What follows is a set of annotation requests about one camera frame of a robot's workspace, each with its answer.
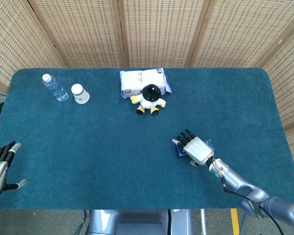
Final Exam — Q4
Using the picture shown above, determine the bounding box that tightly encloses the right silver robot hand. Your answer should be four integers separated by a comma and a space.
171, 129, 215, 167

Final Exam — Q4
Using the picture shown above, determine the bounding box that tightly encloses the white table leg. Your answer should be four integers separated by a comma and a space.
200, 209, 207, 235

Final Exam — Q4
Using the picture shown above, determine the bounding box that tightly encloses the black-headed plush doll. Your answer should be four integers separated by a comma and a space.
130, 84, 167, 116

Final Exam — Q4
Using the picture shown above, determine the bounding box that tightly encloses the blue felt table mat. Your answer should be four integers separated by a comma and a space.
0, 68, 294, 211

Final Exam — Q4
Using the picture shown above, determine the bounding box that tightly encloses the white blue tissue pack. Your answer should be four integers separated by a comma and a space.
119, 68, 172, 99

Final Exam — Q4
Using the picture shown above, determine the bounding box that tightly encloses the grey-blue robot torso base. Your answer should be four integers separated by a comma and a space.
88, 209, 194, 235

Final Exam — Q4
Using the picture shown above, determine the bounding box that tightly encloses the clear plastic water bottle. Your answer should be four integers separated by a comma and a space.
42, 73, 69, 102

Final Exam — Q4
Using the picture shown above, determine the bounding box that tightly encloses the upturned white paper cup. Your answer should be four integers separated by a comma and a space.
71, 83, 90, 105

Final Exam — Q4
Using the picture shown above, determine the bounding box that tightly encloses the woven bamboo folding screen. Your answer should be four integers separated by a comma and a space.
0, 0, 294, 133

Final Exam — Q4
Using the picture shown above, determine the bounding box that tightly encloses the blue floor cable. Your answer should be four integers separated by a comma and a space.
74, 210, 91, 235

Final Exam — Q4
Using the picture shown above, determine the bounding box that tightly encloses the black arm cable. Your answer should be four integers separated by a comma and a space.
220, 176, 285, 235

